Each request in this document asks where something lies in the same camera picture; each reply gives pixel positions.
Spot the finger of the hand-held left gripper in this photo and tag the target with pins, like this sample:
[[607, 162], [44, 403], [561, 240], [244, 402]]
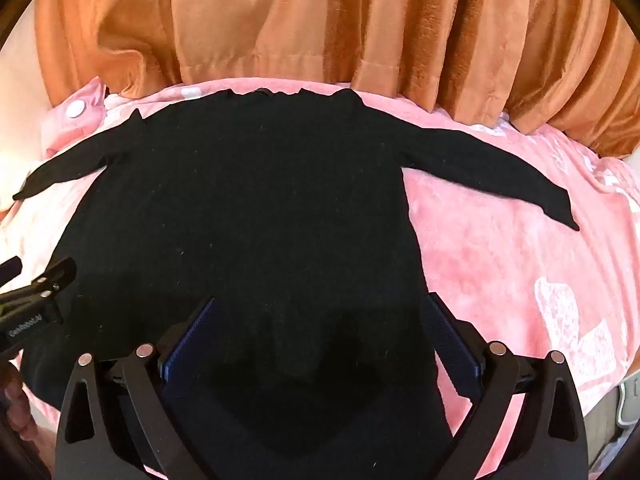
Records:
[[10, 270], [52, 280]]

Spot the black long-sleeved sweater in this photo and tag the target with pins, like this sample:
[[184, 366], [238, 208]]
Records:
[[250, 200]]

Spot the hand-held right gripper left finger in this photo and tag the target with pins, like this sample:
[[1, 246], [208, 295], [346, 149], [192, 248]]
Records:
[[187, 340]]

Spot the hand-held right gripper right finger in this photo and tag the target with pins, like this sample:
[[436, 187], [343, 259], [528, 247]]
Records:
[[452, 345]]

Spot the orange curtain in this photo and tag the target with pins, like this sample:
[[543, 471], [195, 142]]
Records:
[[310, 20]]

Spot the person's left hand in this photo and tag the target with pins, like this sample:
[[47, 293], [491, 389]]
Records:
[[15, 400]]

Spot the pink fleece blanket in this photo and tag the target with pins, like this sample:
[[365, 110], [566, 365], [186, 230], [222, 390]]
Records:
[[500, 260]]

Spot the grey white object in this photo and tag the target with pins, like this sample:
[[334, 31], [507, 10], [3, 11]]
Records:
[[631, 400]]

